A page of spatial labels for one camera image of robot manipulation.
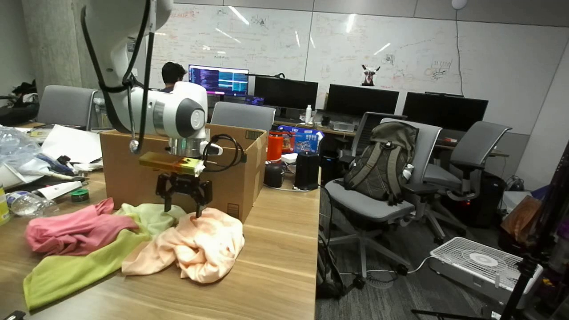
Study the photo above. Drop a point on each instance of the black cylinder cup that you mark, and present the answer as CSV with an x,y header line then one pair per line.
x,y
306,170

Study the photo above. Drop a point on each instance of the yellow green cloth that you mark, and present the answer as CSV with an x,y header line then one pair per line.
x,y
64,275

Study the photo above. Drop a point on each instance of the white wall whiteboard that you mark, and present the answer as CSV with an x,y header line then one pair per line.
x,y
356,46

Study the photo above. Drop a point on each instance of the white round wall dome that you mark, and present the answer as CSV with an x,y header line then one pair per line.
x,y
457,1

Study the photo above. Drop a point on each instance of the peach shirt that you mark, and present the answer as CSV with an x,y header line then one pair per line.
x,y
206,241

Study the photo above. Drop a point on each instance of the brown bag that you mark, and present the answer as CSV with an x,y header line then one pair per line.
x,y
521,215

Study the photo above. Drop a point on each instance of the orange red container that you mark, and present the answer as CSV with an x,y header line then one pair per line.
x,y
274,145

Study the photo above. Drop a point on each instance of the clear plastic water bottle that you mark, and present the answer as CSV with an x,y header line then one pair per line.
x,y
23,202

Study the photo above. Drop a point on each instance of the small llama figurine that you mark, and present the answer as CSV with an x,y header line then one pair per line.
x,y
370,74

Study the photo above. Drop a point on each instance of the flat paper sheets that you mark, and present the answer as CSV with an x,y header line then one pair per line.
x,y
71,144

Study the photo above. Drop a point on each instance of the olive grey backpack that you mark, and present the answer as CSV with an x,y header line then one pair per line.
x,y
379,165

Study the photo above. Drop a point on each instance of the laptop with purple screen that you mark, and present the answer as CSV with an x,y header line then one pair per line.
x,y
245,99

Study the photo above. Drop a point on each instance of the black desktop tower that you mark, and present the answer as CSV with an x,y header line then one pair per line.
x,y
489,204

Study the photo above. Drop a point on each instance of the yellow green wrist camera bar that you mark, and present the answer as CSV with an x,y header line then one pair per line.
x,y
169,161

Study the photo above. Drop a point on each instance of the grey padded chair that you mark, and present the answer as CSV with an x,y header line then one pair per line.
x,y
64,106
242,115

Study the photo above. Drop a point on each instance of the white plastic case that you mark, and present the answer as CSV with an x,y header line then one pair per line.
x,y
480,266

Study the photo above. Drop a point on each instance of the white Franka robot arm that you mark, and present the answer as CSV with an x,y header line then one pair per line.
x,y
165,112

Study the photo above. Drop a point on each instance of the grey mesh office chair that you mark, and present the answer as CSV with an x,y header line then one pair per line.
x,y
480,144

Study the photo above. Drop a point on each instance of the blue printed box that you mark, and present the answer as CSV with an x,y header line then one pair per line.
x,y
304,140

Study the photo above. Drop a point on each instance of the lit blue purple monitor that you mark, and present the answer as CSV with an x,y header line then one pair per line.
x,y
219,80

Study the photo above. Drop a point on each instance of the black bag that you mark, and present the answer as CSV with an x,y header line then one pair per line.
x,y
18,106

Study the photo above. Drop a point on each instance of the person in dark shirt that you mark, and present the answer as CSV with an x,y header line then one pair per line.
x,y
172,71

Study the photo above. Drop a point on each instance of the small white bottle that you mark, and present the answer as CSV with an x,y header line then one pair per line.
x,y
308,113

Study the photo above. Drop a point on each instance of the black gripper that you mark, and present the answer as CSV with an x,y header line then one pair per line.
x,y
183,185

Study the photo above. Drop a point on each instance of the crumpled whitish plastic bag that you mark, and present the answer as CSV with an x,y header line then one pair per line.
x,y
14,147

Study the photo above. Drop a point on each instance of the brown cardboard box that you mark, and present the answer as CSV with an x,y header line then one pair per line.
x,y
117,170

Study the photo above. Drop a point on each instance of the light grey office chair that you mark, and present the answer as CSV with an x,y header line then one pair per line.
x,y
361,204

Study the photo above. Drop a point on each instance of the pink cloth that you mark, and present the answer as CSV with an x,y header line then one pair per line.
x,y
71,233

